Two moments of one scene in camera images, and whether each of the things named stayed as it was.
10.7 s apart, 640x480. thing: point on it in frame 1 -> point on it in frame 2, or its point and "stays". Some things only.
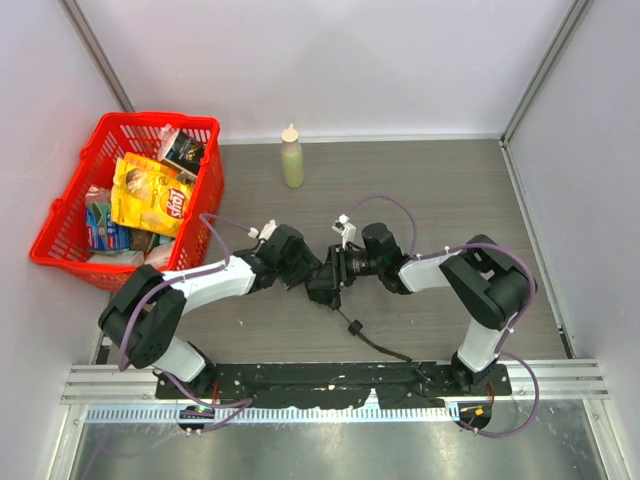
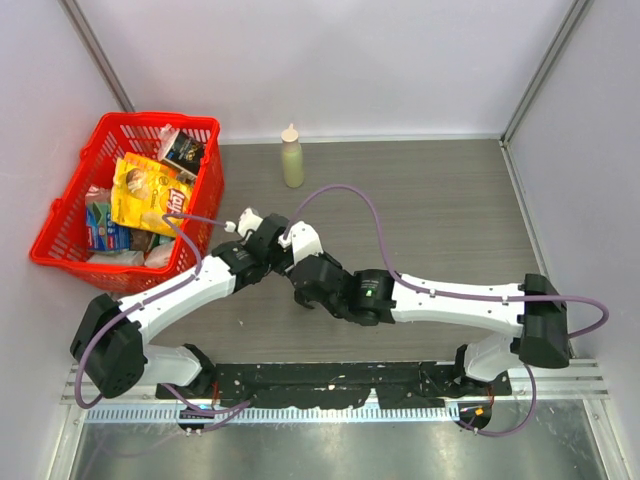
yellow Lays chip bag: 149,194 stays
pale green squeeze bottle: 292,159 stays
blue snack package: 102,234 stays
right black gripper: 338,270 -> 310,284
